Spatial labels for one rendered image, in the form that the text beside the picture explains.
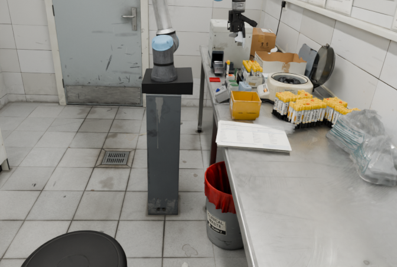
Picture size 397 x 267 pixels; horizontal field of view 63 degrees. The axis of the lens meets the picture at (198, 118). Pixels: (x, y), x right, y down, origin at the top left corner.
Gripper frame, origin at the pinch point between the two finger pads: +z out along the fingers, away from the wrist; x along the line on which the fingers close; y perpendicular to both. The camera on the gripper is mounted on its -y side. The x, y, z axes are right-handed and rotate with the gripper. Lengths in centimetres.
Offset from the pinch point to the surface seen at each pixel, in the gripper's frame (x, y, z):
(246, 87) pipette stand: 27.4, 4.7, 15.6
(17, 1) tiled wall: -194, 174, -10
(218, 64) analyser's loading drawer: -27.1, 5.8, 18.8
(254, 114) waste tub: 46, 6, 22
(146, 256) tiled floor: 42, 64, 110
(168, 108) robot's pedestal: 10, 45, 31
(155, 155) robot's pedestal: 9, 54, 62
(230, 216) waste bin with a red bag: 46, 16, 84
